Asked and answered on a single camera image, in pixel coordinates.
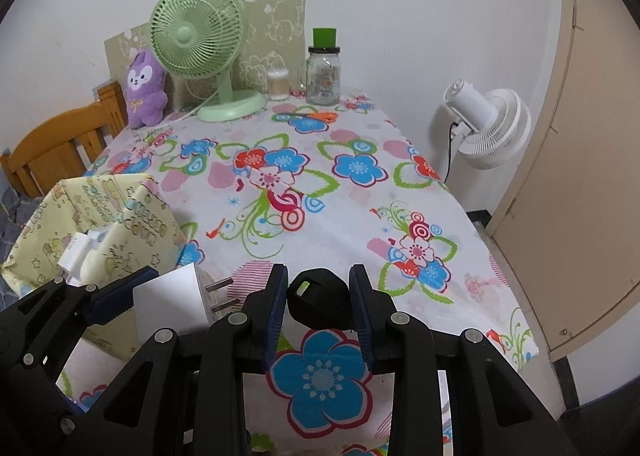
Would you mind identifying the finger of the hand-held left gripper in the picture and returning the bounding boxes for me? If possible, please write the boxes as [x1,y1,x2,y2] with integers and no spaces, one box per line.
[0,268,162,367]

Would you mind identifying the green desk fan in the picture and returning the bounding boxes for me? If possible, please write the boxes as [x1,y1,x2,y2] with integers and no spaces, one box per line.
[150,0,268,123]

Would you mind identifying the white standing fan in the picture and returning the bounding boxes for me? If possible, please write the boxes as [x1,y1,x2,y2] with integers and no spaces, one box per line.
[442,78,532,171]

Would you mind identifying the black plug adapter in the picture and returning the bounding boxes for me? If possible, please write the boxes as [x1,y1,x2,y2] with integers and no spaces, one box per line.
[286,268,353,331]

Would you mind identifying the beige door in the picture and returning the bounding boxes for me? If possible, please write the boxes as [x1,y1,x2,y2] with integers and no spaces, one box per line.
[487,0,640,362]

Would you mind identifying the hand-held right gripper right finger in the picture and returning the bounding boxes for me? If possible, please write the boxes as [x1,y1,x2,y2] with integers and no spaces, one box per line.
[350,264,563,456]

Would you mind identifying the floral tablecloth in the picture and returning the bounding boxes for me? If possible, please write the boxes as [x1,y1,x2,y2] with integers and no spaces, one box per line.
[50,86,538,456]

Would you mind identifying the white cube charger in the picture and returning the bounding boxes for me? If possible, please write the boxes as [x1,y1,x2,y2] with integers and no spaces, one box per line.
[132,263,236,337]

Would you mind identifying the wooden chair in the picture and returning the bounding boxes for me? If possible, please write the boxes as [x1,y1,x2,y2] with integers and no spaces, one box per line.
[0,82,127,199]

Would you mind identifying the black fan cable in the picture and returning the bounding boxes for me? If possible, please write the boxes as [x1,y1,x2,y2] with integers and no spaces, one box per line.
[444,121,458,181]

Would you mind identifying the white fan cord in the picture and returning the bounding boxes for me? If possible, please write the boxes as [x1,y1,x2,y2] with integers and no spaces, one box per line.
[167,86,221,124]

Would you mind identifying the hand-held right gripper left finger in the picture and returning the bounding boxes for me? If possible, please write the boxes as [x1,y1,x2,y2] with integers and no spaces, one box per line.
[65,265,289,456]

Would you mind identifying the yellow printed storage box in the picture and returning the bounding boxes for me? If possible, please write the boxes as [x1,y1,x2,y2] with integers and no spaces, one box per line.
[2,173,193,337]

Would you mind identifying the glass jar with green lid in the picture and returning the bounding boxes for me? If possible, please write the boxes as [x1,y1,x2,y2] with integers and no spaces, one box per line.
[305,28,342,105]

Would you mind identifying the purple plush toy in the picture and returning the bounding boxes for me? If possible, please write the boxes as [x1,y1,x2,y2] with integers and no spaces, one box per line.
[124,48,169,129]

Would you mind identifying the cotton swab jar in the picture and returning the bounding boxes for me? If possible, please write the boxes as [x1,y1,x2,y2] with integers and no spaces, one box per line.
[266,69,291,101]

